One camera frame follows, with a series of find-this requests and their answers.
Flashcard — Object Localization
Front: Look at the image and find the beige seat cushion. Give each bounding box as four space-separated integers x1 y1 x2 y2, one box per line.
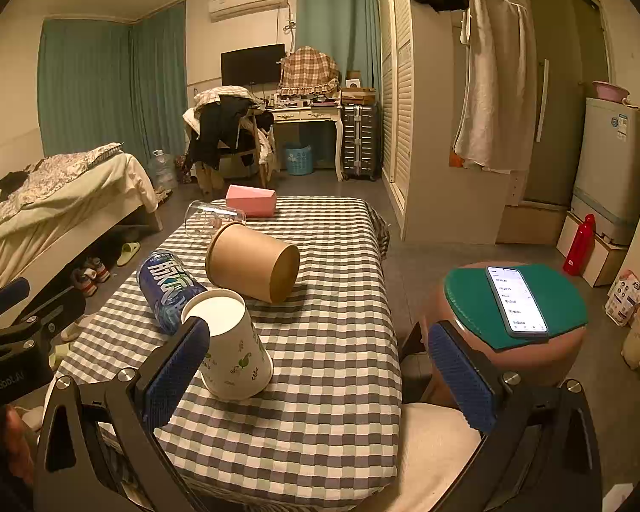
352 400 483 512

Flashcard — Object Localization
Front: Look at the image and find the narrow green curtain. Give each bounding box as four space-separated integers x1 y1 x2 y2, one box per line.
296 0 382 90

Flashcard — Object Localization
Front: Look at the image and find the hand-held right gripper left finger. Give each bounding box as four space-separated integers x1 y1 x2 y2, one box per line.
35 316 211 512

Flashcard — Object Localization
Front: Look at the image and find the plaid cloth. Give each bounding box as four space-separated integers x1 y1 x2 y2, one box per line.
278 46 341 99

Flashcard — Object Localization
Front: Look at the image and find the checkered tablecloth table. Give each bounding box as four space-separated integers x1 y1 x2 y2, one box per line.
53 196 403 507

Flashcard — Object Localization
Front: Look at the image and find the floral quilt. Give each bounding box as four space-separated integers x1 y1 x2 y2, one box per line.
0 143 125 238

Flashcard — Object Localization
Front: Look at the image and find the pink basin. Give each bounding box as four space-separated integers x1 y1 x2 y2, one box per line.
592 81 633 102

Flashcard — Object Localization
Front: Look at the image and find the brown paper cup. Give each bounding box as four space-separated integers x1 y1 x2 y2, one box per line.
205 222 300 304

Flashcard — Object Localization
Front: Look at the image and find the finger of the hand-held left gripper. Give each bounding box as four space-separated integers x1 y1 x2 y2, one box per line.
8 285 87 339
0 277 32 322

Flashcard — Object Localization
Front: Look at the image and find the white washing machine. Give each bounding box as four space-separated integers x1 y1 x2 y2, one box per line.
570 97 640 246

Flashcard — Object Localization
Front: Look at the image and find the clear water jug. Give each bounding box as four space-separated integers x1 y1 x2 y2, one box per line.
150 149 178 191

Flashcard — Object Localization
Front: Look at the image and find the green mat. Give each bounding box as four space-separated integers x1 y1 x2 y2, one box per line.
444 262 589 352

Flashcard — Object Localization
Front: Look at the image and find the wide green curtain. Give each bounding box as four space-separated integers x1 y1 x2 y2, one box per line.
37 0 189 160

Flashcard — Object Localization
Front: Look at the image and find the white wardrobe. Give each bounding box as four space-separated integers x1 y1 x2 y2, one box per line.
376 0 524 246

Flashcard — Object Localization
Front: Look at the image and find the wooden chair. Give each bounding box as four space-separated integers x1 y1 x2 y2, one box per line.
213 109 275 190

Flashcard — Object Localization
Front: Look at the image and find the round brown stool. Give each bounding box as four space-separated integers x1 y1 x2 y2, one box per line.
424 261 588 390

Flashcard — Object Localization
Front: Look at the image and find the white air conditioner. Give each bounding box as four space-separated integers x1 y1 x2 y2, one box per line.
208 0 289 23

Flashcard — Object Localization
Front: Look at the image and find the pair of sneakers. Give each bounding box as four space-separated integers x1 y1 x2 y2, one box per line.
72 257 111 297

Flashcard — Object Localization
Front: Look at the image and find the blue drink bottle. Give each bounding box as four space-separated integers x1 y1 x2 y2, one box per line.
137 250 209 336

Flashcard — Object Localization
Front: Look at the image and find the smartphone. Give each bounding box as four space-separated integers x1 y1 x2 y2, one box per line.
485 265 550 339

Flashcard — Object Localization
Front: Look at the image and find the black television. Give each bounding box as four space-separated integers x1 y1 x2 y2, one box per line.
220 44 287 87

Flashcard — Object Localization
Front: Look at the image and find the pink tissue box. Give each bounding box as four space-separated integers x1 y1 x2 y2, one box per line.
225 184 277 218

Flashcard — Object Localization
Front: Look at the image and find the white desk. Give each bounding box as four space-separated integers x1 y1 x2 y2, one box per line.
271 104 345 182

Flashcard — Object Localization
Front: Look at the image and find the dark suitcase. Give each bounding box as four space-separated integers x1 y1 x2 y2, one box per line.
341 104 379 181

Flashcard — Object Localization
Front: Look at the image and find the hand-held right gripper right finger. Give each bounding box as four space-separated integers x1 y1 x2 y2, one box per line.
427 321 603 512

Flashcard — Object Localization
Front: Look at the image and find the white hanging cloth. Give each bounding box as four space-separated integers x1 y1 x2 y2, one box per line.
453 0 539 172

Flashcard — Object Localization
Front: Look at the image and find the brown cardboard box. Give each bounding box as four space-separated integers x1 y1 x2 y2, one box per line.
341 88 378 106

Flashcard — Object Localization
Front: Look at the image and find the pale slipper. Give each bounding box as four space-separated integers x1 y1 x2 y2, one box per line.
116 241 141 268

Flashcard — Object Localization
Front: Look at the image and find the person's left hand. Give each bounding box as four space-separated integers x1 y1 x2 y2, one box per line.
3 405 39 486

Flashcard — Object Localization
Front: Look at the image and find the printed bag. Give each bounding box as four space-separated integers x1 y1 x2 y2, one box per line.
605 269 640 326

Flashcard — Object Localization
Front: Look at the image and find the blue laundry basket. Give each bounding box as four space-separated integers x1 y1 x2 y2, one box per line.
284 143 314 176

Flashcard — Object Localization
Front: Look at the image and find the black clothes pile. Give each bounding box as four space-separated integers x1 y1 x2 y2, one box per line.
186 95 257 169

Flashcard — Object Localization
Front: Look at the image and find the white floral paper cup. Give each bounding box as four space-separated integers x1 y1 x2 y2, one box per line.
180 288 274 401

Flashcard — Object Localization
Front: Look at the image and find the bed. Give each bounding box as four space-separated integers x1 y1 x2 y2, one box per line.
0 143 163 310

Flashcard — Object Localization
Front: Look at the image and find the red bottle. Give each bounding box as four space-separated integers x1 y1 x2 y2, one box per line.
562 214 596 276

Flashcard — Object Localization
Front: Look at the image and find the clear glass cup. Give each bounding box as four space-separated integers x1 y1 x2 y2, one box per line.
184 200 247 243

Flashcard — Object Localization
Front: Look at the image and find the white cardboard box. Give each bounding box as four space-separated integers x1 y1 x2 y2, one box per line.
556 210 630 286

